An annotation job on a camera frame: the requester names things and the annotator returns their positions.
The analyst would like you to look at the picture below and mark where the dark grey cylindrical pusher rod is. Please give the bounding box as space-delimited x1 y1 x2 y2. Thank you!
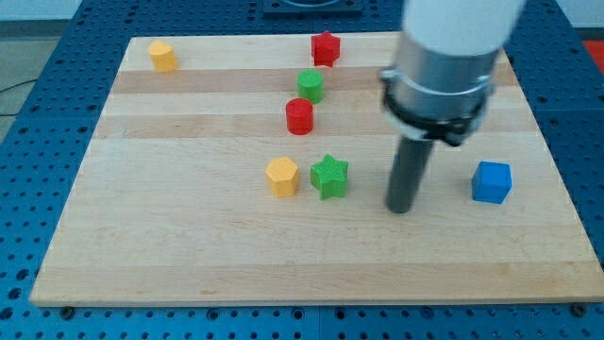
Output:
385 137 433 213

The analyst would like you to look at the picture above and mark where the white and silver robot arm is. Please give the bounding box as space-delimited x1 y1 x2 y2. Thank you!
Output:
379 0 526 213

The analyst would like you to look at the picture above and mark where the wooden board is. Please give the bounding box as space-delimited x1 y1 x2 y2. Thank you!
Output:
30 32 603 307

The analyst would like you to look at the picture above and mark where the green star block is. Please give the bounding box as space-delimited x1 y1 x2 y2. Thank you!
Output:
310 154 349 200

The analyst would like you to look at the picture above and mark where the blue cube block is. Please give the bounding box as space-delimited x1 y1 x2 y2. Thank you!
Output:
472 161 512 204

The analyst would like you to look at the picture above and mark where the red cylinder block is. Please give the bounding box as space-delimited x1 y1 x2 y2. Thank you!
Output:
285 98 313 135

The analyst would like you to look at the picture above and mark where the green cylinder block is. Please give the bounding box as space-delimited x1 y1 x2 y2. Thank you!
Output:
296 69 324 104

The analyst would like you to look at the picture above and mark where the yellow hexagon block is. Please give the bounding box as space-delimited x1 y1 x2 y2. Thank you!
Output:
264 157 299 197

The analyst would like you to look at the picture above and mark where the red star block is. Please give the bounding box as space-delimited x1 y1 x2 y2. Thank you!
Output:
310 31 341 67

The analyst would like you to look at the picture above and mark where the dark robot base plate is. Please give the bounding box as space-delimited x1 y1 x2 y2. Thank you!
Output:
260 0 363 15

